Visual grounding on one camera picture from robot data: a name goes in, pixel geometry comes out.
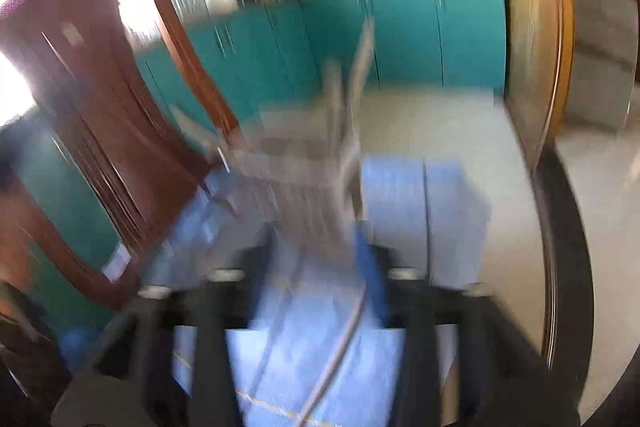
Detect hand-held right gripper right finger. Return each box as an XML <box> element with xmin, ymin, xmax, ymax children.
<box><xmin>352</xmin><ymin>221</ymin><xmax>582</xmax><ymax>427</ymax></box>

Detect blue table mat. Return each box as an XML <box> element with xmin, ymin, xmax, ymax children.
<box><xmin>105</xmin><ymin>157</ymin><xmax>493</xmax><ymax>427</ymax></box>

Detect carved wooden chair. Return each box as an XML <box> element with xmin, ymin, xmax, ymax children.
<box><xmin>0</xmin><ymin>0</ymin><xmax>241</xmax><ymax>308</ymax></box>

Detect teal lower kitchen cabinets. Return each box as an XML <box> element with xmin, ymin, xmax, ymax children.
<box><xmin>15</xmin><ymin>0</ymin><xmax>507</xmax><ymax>338</ymax></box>

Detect wooden framed glass door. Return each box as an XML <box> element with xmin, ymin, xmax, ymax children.
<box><xmin>467</xmin><ymin>0</ymin><xmax>576</xmax><ymax>168</ymax></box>

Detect white plastic utensil basket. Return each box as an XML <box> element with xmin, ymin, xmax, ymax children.
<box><xmin>217</xmin><ymin>99</ymin><xmax>368</xmax><ymax>228</ymax></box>

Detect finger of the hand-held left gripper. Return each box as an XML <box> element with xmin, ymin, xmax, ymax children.
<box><xmin>62</xmin><ymin>326</ymin><xmax>103</xmax><ymax>365</ymax></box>

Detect grey refrigerator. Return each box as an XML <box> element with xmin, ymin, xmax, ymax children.
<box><xmin>565</xmin><ymin>0</ymin><xmax>640</xmax><ymax>132</ymax></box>

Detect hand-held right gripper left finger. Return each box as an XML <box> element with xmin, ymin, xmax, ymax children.
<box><xmin>52</xmin><ymin>227</ymin><xmax>277</xmax><ymax>427</ymax></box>

